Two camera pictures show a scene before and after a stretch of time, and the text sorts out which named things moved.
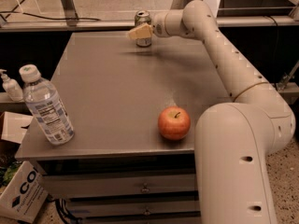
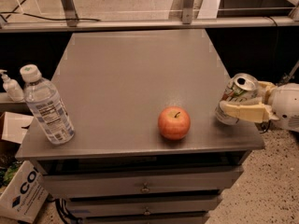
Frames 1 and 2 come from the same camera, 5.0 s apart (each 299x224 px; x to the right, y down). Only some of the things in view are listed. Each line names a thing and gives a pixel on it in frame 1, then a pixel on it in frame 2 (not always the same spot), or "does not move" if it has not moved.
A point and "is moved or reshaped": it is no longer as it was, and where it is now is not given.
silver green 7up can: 142,17 is moved or reshaped
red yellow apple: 174,123 does not move
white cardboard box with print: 23,194 does not move
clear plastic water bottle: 47,106 does not move
